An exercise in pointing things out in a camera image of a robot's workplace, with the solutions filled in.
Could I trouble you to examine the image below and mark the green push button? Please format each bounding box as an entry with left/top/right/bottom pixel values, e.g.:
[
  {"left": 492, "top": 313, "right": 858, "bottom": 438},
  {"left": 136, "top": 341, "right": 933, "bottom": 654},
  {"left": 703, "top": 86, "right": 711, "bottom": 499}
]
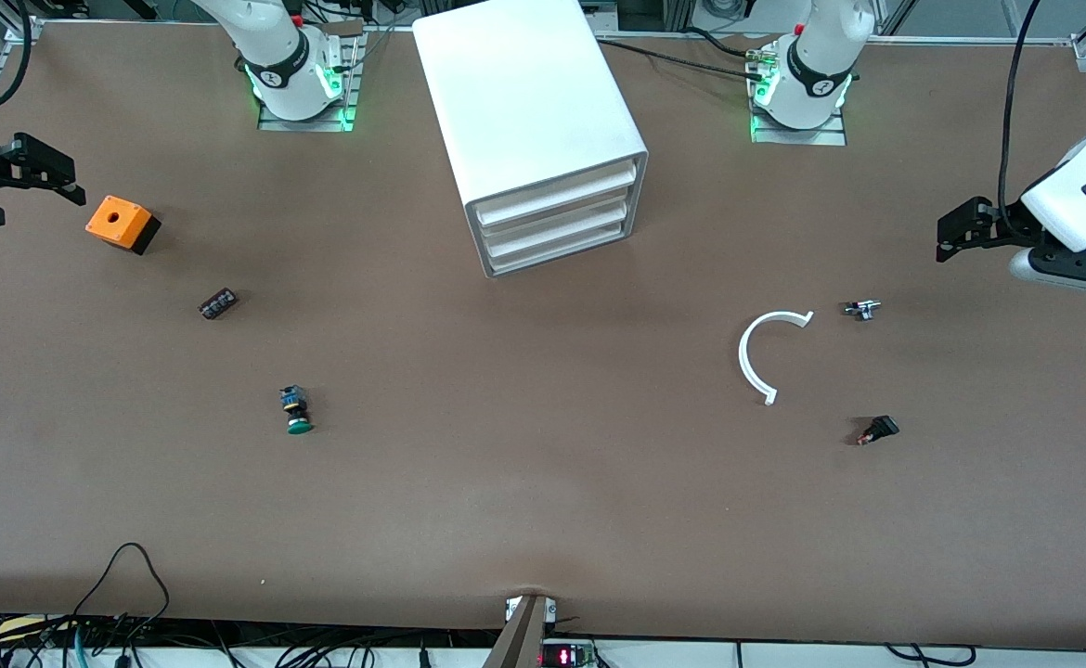
[{"left": 279, "top": 385, "right": 315, "bottom": 436}]

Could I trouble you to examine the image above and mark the white drawer cabinet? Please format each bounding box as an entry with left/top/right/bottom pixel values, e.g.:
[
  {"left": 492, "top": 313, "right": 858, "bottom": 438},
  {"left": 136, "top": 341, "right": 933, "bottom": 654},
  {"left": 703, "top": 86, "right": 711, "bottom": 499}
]
[{"left": 412, "top": 7, "right": 650, "bottom": 279}]

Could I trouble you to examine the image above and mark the orange box with black base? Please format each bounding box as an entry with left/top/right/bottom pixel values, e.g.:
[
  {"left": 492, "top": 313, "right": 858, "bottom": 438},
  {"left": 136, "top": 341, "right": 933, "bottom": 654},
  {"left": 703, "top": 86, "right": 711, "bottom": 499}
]
[{"left": 85, "top": 195, "right": 162, "bottom": 256}]

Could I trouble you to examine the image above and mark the white curved plastic arc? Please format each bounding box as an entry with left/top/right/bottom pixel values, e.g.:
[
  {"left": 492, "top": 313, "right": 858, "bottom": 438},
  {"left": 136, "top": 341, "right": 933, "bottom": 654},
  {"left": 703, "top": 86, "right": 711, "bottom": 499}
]
[{"left": 738, "top": 310, "right": 815, "bottom": 406}]

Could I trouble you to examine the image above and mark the red LED display module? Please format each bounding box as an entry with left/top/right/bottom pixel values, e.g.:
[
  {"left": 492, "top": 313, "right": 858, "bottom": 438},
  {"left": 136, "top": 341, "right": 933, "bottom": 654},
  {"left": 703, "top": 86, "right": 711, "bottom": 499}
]
[{"left": 539, "top": 640, "right": 597, "bottom": 668}]

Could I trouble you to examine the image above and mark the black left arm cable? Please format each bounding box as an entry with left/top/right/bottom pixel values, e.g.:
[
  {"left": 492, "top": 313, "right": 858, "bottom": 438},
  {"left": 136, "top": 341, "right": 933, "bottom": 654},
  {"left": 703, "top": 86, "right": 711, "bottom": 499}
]
[{"left": 996, "top": 0, "right": 1043, "bottom": 216}]

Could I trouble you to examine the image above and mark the thin black cable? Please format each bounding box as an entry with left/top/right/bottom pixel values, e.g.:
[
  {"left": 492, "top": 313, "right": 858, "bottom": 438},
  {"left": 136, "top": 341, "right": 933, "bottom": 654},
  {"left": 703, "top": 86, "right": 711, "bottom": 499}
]
[{"left": 685, "top": 26, "right": 767, "bottom": 58}]

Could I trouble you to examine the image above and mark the black braided cable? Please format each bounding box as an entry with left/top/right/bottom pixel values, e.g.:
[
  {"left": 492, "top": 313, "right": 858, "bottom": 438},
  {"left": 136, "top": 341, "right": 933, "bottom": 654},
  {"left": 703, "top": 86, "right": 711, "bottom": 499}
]
[{"left": 597, "top": 37, "right": 769, "bottom": 81}]

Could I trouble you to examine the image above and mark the black looped cable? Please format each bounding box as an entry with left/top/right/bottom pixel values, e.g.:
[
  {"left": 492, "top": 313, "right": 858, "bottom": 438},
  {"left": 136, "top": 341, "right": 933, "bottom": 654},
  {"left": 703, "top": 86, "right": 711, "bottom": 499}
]
[{"left": 70, "top": 543, "right": 173, "bottom": 641}]

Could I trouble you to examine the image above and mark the black floor cable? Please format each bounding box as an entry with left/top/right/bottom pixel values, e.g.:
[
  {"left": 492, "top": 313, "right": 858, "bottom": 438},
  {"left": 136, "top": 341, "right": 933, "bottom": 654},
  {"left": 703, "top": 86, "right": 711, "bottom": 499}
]
[{"left": 885, "top": 643, "right": 980, "bottom": 668}]

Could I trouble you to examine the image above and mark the white clamp bracket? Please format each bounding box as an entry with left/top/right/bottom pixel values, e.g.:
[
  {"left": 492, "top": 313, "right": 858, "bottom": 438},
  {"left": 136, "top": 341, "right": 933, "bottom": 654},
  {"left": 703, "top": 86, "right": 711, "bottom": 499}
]
[{"left": 504, "top": 597, "right": 559, "bottom": 624}]

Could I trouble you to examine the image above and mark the brown camera stand pole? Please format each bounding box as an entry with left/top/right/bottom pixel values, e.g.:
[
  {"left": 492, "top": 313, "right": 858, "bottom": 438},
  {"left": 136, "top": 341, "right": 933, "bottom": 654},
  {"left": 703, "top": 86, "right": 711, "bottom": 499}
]
[{"left": 481, "top": 594, "right": 550, "bottom": 668}]

